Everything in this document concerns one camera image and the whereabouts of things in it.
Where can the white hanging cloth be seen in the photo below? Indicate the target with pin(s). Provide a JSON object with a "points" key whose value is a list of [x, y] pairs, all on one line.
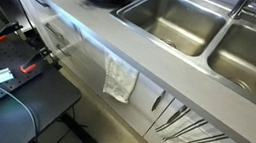
{"points": [[120, 79]]}

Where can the grey kitchen cabinet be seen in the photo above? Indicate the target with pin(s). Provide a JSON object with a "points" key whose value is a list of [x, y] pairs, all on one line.
{"points": [[85, 62]]}

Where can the stainless steel double sink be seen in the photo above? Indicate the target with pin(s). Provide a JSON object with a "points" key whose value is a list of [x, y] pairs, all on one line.
{"points": [[175, 24]]}

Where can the black clamp with orange tip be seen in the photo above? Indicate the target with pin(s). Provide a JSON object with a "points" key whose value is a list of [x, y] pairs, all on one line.
{"points": [[7, 29], [35, 60]]}

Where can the black perforated table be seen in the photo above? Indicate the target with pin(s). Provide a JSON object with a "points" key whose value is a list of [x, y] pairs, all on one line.
{"points": [[39, 102]]}

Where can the chrome sink faucet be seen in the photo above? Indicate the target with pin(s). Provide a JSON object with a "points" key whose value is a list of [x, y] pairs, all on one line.
{"points": [[244, 7]]}

